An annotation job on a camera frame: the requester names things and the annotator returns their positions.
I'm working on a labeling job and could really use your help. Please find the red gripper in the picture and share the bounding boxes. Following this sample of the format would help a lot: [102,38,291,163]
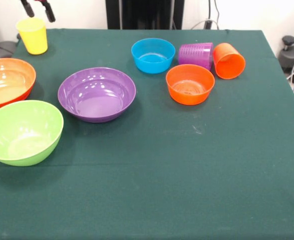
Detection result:
[21,0,56,23]

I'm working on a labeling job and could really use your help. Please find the yellow plastic cup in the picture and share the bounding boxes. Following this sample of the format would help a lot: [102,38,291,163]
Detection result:
[16,17,49,55]

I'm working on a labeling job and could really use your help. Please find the wide orange plastic bowl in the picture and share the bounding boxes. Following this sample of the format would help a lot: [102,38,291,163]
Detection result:
[0,57,37,113]

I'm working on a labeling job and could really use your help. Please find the purple plastic bowl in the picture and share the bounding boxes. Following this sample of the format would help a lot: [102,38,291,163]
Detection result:
[57,66,137,124]

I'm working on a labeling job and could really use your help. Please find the blue plastic bowl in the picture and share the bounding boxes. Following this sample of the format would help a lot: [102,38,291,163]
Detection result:
[131,37,176,75]

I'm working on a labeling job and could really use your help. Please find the purple plastic cup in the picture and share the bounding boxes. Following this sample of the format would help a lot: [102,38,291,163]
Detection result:
[178,41,214,72]

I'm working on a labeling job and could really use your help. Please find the small orange plastic bowl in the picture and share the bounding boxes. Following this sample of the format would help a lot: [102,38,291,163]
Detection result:
[165,63,216,106]

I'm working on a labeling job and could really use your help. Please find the orange plastic cup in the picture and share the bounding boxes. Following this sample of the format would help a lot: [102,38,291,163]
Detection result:
[212,42,246,80]

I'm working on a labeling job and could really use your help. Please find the black office chair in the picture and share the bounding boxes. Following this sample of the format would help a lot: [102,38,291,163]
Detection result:
[0,18,20,61]

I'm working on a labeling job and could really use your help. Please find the lime green plastic bowl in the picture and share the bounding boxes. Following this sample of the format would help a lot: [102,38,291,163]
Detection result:
[0,99,64,167]

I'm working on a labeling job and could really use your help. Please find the dark green tablecloth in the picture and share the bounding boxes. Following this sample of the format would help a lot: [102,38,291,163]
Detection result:
[0,27,294,240]

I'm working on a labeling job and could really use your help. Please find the black stand with knob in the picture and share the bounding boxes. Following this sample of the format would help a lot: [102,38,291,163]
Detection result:
[278,35,294,73]

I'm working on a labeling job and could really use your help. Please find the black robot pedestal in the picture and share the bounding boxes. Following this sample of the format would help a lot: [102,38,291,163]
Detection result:
[106,0,185,30]

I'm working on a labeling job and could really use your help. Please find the grey cable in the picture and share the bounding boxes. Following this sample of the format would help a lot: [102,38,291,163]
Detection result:
[190,19,220,30]

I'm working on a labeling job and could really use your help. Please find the black hanging cable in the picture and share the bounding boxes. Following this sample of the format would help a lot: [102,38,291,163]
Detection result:
[213,0,222,21]

